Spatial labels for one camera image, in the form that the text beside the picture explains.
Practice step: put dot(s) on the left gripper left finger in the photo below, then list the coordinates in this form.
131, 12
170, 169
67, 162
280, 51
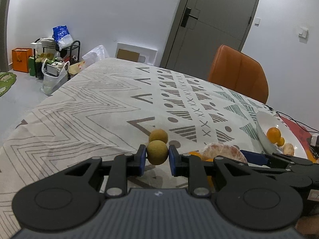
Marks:
71, 197

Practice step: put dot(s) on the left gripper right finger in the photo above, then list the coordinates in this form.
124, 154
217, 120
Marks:
242, 196

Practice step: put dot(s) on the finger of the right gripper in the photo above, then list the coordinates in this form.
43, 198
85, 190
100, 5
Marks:
269, 160

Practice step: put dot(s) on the peeled pomelo segment small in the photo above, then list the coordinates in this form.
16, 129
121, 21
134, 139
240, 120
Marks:
288, 149

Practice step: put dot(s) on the small yellow kumquat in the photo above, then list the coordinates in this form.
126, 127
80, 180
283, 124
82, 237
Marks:
281, 142

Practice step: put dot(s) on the large orange front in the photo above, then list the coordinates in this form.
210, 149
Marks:
274, 135

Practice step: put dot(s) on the green-yellow round fruit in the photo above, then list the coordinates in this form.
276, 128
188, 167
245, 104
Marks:
158, 134
157, 152

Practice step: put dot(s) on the person's right hand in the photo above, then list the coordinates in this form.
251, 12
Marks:
308, 226

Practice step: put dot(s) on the red orange cartoon mat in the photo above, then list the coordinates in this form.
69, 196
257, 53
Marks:
304, 138

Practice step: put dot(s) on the white ceramic plate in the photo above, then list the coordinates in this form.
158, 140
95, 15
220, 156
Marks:
266, 121

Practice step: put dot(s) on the peeled pomelo segment large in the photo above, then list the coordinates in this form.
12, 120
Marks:
213, 150

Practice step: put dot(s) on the small orange behind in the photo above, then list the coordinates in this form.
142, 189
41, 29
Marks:
196, 154

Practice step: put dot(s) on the orange leather chair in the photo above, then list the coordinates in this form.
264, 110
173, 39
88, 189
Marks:
240, 73

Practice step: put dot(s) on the patterned white tablecloth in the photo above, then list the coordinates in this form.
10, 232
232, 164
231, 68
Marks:
110, 108

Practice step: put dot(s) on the white plastic shopping bag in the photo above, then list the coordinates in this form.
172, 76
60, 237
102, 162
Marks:
54, 76

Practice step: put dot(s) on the beige paper bag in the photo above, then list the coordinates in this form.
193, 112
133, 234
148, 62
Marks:
76, 68

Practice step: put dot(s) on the green floor mat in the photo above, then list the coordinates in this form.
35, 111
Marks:
7, 79

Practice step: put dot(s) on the green box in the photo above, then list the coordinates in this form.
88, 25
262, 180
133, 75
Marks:
31, 66

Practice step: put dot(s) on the clear plastic bag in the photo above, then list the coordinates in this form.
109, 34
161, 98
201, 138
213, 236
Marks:
96, 54

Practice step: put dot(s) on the orange paper bag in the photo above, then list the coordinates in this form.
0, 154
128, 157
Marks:
20, 58

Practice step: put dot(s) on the black metal rack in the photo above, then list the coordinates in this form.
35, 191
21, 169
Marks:
47, 48

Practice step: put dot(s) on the grey door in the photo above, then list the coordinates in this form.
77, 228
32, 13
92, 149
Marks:
200, 27

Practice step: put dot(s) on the white foam packaging board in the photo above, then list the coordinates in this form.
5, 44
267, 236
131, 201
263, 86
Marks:
135, 53

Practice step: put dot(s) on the blue white plastic bag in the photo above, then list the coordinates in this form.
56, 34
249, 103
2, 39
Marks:
62, 36

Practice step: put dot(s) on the small white wall switch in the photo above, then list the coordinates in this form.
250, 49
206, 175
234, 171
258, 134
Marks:
257, 21

